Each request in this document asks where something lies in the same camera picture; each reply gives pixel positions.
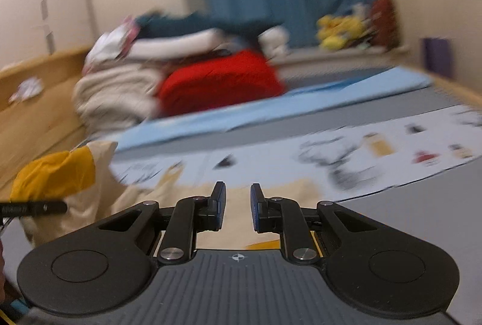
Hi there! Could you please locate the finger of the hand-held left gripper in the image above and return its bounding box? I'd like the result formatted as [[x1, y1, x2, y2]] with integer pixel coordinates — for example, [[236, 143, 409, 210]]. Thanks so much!
[[0, 199, 69, 217]]

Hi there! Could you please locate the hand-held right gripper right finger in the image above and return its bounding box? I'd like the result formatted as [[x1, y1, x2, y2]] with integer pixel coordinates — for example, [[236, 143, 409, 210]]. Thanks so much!
[[250, 182, 382, 266]]

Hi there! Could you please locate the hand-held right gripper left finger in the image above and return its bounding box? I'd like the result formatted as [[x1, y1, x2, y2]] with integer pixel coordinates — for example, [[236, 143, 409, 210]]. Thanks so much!
[[95, 181, 228, 266]]

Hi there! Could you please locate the yellow and beige jacket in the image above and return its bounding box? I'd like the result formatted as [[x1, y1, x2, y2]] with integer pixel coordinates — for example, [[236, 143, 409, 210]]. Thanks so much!
[[9, 140, 324, 254]]

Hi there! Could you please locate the light blue blanket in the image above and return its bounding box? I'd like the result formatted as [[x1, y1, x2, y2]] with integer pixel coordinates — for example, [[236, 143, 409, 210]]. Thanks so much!
[[117, 66, 433, 154]]

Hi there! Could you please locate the small white crumpled cloth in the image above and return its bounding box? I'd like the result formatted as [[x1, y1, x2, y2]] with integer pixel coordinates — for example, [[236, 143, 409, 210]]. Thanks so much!
[[8, 77, 45, 104]]

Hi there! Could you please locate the red knitted blanket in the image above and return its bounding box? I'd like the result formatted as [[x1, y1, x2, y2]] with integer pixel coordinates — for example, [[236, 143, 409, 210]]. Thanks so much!
[[156, 49, 287, 118]]

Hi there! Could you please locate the deer print bed sheet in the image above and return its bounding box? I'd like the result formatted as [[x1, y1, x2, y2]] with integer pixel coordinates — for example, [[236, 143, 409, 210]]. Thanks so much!
[[109, 104, 482, 203]]

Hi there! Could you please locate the beige folded blanket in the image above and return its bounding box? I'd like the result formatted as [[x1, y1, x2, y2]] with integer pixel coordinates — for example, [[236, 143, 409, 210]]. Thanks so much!
[[73, 61, 168, 128]]

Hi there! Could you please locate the white rolled pillow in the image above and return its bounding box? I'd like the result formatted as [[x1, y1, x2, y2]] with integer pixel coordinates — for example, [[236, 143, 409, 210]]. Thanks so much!
[[130, 25, 290, 62]]

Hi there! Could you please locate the white window ledge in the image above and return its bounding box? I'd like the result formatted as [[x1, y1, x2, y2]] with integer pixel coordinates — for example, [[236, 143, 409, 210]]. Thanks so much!
[[269, 43, 412, 67]]

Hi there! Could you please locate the teal cloth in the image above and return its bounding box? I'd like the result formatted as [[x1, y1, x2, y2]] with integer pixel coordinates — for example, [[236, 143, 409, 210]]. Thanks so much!
[[136, 10, 285, 43]]

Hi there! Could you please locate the white pink printed cloth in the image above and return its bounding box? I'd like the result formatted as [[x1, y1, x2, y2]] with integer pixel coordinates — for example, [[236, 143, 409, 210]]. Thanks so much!
[[85, 18, 141, 74]]

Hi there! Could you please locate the grey woven mattress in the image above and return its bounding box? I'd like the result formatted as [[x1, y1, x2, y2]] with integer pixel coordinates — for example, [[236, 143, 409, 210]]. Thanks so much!
[[0, 82, 482, 295]]

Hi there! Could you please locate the pile of yellow plush toys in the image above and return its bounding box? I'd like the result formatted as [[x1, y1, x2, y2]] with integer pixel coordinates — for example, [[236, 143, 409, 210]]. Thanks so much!
[[315, 13, 365, 51]]

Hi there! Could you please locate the red patterned bag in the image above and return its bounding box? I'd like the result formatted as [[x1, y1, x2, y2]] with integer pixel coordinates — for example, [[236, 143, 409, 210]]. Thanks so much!
[[370, 0, 400, 47]]

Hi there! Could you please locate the purple box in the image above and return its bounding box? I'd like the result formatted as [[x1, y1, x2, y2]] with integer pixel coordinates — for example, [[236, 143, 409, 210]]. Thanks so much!
[[421, 37, 453, 80]]

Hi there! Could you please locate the wooden bed frame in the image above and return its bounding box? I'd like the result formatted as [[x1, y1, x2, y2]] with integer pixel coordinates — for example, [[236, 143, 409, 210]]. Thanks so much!
[[0, 45, 482, 195]]

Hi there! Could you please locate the white wall fixture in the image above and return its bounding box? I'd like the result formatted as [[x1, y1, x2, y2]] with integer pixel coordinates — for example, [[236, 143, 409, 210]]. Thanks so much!
[[32, 0, 54, 55]]

